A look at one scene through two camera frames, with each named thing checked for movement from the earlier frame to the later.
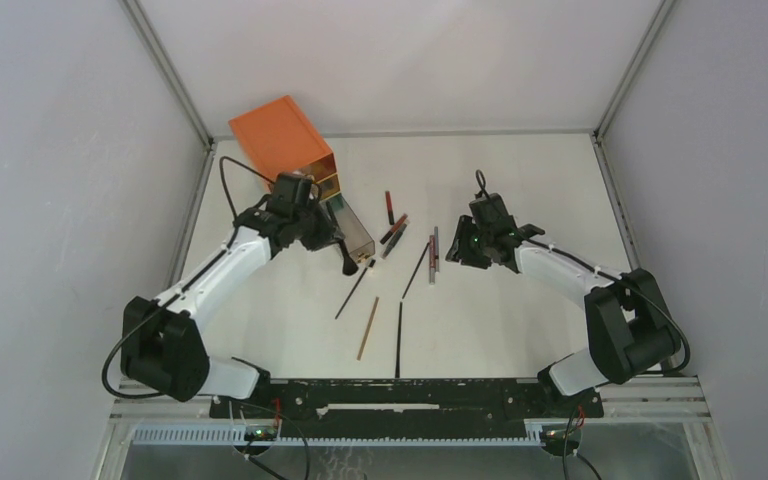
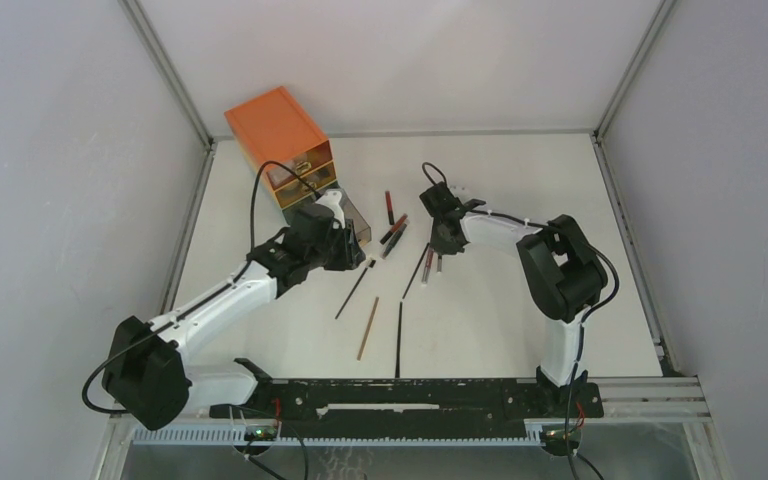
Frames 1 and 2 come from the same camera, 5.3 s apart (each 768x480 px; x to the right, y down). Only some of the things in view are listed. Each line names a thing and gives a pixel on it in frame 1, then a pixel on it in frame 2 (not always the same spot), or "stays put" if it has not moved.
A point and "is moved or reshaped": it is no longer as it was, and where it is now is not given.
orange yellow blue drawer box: x=280 y=139 is moved or reshaped
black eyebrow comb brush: x=370 y=265 stays put
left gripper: x=326 y=236 -> x=351 y=255
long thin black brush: x=397 y=374 stays put
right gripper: x=459 y=246 -> x=442 y=248
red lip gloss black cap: x=389 y=207 stays put
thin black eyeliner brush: x=415 y=269 stays put
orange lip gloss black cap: x=394 y=229 stays put
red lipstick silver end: x=432 y=259 is moved or reshaped
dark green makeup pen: x=394 y=241 stays put
